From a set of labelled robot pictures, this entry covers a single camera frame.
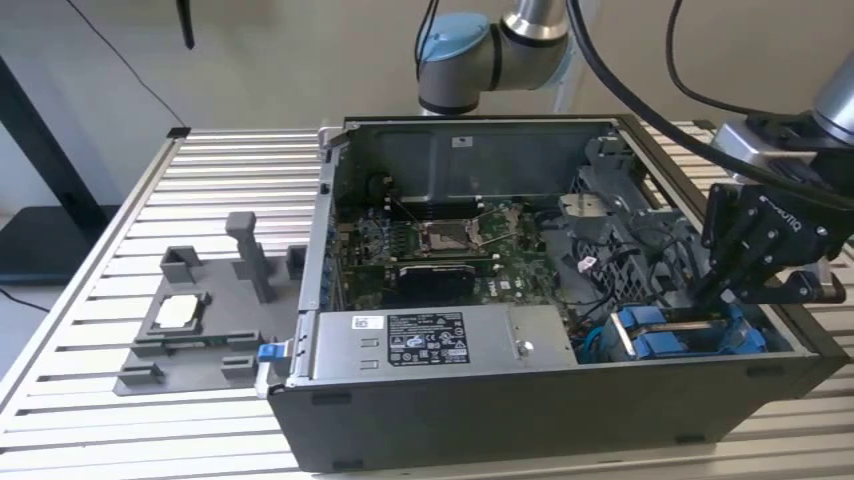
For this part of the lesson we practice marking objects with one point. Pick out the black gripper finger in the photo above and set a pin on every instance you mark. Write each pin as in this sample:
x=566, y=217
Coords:
x=757, y=250
x=721, y=220

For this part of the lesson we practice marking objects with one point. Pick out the black side camera bracket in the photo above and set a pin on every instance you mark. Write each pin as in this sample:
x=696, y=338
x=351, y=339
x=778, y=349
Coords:
x=795, y=287

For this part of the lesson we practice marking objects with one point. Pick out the open black PC case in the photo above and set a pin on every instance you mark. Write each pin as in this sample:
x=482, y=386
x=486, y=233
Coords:
x=534, y=415

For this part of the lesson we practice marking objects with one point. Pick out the silver power supply unit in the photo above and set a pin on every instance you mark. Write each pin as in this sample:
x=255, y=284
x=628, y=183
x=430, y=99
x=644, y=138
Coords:
x=441, y=340

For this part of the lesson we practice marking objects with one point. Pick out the grey disk bay cage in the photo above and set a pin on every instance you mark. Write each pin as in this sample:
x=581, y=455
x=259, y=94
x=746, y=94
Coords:
x=601, y=230

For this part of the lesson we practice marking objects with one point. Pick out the black heat sink block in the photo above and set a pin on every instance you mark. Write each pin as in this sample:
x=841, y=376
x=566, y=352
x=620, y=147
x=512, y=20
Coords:
x=437, y=285

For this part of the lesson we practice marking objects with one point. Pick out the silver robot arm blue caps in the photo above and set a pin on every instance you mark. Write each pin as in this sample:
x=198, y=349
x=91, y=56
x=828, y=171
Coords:
x=461, y=75

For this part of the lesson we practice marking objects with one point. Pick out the green motherboard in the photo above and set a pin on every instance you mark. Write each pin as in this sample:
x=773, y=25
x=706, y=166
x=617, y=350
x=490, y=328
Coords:
x=521, y=270

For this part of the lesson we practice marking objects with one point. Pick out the black monitor stand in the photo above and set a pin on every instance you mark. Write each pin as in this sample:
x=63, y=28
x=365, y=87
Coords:
x=41, y=200

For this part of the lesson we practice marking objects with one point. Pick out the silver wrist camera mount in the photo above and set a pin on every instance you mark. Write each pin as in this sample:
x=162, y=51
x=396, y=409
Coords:
x=748, y=145

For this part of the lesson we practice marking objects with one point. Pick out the CPU socket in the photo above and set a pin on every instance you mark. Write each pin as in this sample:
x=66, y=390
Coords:
x=448, y=239

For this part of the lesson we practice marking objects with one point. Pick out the grey parts rack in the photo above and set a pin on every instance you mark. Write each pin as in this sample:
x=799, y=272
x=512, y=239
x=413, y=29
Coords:
x=201, y=360

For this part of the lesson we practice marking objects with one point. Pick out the silver CPU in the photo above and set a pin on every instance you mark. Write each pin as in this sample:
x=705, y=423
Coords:
x=179, y=311

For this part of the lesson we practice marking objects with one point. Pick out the black hanging antenna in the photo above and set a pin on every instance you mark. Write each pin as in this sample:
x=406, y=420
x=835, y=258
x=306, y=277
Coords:
x=186, y=25

